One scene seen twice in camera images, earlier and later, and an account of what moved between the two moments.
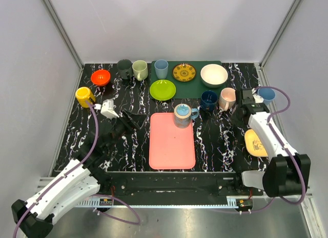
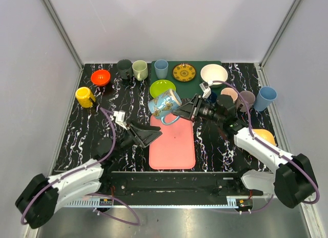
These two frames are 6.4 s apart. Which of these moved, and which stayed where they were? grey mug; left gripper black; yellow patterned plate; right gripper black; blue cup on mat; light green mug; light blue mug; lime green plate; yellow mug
Moved: left gripper black; light blue mug; right gripper black
Stayed: yellow mug; blue cup on mat; grey mug; yellow patterned plate; lime green plate; light green mug
